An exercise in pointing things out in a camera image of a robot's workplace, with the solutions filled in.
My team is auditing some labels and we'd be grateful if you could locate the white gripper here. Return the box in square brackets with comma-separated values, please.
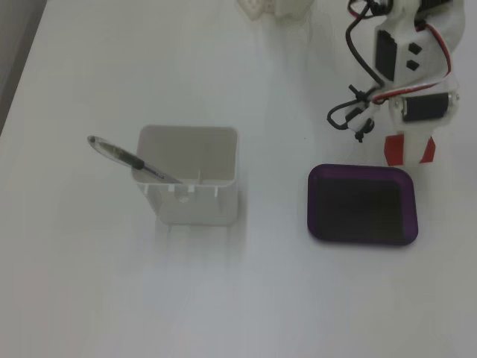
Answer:
[389, 89, 460, 167]

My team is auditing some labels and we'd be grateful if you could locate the black ballpoint pen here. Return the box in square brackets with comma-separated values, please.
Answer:
[87, 135, 183, 184]

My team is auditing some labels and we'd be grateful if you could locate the red and white cable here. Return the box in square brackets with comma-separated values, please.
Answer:
[372, 14, 460, 105]

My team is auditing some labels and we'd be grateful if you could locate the white printed robot base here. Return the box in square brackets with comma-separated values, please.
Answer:
[237, 0, 315, 20]

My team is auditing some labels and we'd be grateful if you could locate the white plastic pen holder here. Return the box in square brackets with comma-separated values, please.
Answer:
[130, 125, 239, 227]

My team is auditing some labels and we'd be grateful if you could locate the black cable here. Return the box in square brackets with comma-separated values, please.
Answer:
[326, 0, 387, 143]

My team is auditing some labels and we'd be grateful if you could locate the purple tray with dark mat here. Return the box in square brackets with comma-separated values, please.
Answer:
[307, 163, 419, 248]

